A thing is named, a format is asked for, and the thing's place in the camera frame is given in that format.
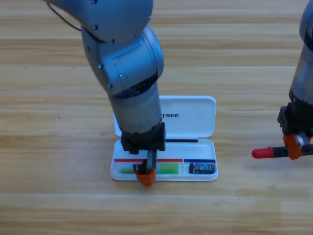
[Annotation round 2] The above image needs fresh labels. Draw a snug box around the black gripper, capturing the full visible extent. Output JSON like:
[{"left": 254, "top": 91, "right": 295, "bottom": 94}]
[
  {"left": 277, "top": 101, "right": 313, "bottom": 160},
  {"left": 120, "top": 122, "right": 167, "bottom": 187}
]

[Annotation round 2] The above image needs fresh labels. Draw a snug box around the green and white glue stick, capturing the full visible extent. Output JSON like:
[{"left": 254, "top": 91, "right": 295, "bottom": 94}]
[{"left": 120, "top": 163, "right": 179, "bottom": 175}]

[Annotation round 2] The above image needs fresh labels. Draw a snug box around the red-capped dark blue marker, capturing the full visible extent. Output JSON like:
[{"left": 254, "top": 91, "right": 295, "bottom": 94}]
[{"left": 251, "top": 146, "right": 291, "bottom": 159}]

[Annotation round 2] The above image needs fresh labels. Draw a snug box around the dark blue eraser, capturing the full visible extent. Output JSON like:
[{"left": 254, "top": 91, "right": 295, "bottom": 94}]
[{"left": 189, "top": 163, "right": 216, "bottom": 175}]

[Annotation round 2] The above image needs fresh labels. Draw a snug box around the white Unitree pencil case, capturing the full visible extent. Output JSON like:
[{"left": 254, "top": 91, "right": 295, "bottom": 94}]
[{"left": 110, "top": 95, "right": 219, "bottom": 182}]

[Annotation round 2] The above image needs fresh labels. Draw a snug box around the dark arm cable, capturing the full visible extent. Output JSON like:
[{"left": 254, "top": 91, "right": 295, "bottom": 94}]
[{"left": 45, "top": 1, "right": 82, "bottom": 32}]

